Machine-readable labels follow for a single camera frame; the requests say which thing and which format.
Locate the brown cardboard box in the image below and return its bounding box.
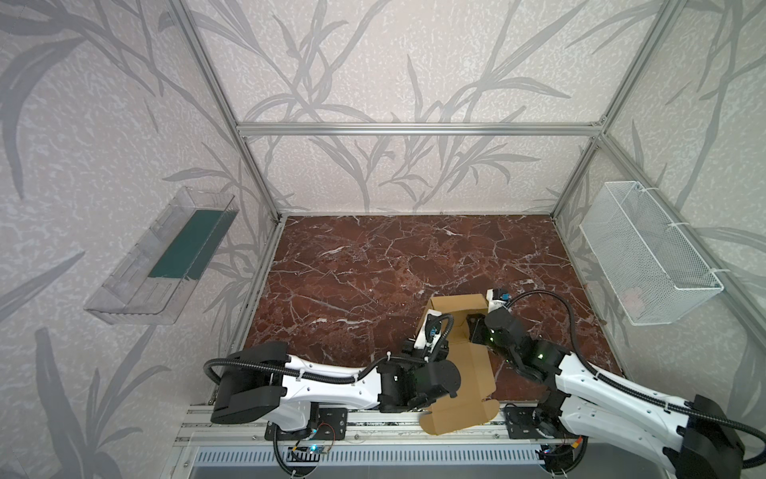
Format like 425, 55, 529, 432
419, 293, 500, 435

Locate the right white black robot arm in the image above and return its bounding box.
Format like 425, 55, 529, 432
467, 307, 745, 478

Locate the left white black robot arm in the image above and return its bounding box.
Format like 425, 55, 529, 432
203, 341, 461, 432

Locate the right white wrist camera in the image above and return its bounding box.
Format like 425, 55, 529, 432
486, 289, 512, 313

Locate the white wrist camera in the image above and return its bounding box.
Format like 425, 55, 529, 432
486, 289, 512, 313
413, 309, 443, 356

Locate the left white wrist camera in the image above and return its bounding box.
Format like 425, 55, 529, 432
413, 309, 443, 356

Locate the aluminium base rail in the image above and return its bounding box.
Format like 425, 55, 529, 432
174, 406, 554, 447

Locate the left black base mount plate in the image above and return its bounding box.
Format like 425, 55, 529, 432
263, 403, 348, 441

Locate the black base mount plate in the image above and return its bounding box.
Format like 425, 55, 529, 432
502, 403, 578, 442
263, 403, 348, 441

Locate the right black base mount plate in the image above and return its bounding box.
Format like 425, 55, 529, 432
502, 403, 578, 442

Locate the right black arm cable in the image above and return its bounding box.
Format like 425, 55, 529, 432
505, 289, 766, 469

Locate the white wire mesh basket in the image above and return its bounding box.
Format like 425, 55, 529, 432
580, 181, 724, 327

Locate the aluminium cage frame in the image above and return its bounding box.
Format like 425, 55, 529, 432
170, 0, 766, 345

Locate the clear plastic wall bin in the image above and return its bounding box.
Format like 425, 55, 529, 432
85, 187, 239, 325

